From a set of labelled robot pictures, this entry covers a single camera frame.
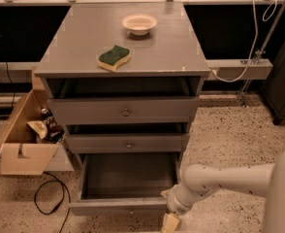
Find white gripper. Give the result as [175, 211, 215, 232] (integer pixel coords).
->
[161, 184, 195, 233]

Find grey bottom drawer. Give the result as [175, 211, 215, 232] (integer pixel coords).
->
[70, 152, 180, 216]

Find grey drawer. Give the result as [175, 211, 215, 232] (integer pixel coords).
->
[48, 77, 198, 125]
[70, 152, 180, 216]
[65, 122, 190, 153]

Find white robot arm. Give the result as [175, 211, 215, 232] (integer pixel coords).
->
[161, 150, 285, 233]

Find grey middle drawer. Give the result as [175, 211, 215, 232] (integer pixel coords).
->
[65, 122, 190, 153]

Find grey top drawer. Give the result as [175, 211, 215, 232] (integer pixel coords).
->
[48, 77, 198, 125]

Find grey drawer cabinet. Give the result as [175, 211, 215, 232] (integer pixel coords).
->
[34, 1, 211, 162]

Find trash items in box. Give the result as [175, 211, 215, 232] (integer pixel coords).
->
[27, 108, 64, 144]

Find cardboard box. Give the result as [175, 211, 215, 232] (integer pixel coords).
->
[0, 66, 61, 176]

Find green yellow sponge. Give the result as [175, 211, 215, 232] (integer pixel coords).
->
[98, 46, 131, 72]

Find white bowl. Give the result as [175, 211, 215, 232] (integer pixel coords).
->
[122, 14, 157, 36]

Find metal stand pole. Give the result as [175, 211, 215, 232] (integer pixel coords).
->
[237, 0, 285, 108]

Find black floor cable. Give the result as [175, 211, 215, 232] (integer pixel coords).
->
[33, 171, 72, 233]

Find white hanging cable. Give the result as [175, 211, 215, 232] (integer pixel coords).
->
[209, 0, 278, 83]

